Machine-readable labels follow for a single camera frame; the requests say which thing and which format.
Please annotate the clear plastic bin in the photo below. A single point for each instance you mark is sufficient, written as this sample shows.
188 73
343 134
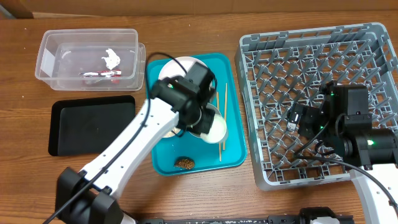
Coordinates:
65 53

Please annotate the left wooden chopstick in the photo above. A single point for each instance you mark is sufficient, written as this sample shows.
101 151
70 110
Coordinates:
218 108

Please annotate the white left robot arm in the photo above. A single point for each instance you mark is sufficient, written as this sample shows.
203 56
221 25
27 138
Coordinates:
91 195

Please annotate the grey empty bowl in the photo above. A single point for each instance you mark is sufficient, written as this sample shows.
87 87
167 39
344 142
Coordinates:
194 135

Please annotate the right wooden chopstick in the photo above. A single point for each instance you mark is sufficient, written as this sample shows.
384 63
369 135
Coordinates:
225 109

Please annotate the teal plastic tray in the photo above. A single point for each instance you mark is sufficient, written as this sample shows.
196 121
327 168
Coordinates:
206 156

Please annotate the beige bowl with crumbs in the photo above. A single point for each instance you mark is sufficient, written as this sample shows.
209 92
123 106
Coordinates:
172 133

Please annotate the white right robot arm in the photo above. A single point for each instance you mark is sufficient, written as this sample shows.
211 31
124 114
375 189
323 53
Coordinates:
340 132

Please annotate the white paper cup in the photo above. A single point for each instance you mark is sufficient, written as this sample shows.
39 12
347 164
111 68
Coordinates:
218 131

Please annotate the brown food scrap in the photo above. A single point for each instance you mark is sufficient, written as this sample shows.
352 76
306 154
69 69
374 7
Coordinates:
184 163

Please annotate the red snack wrapper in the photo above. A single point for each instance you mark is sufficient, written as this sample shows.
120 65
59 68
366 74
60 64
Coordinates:
104 74

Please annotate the wooden chopstick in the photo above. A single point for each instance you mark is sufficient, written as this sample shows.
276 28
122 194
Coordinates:
218 108
225 109

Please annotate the white round plate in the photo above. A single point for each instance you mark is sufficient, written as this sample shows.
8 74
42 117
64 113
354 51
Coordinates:
172 69

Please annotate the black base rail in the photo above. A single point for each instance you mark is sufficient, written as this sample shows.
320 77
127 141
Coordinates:
321 215

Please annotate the white napkin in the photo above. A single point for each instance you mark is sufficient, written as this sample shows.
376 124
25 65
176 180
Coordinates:
112 60

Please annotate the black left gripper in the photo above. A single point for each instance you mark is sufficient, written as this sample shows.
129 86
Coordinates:
205 127

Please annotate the grey dishwasher rack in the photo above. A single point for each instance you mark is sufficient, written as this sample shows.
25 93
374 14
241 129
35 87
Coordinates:
278 69

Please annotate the black rectangular tray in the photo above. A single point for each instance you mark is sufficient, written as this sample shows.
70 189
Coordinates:
88 126

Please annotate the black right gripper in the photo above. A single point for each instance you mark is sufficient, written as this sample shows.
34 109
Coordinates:
308 114

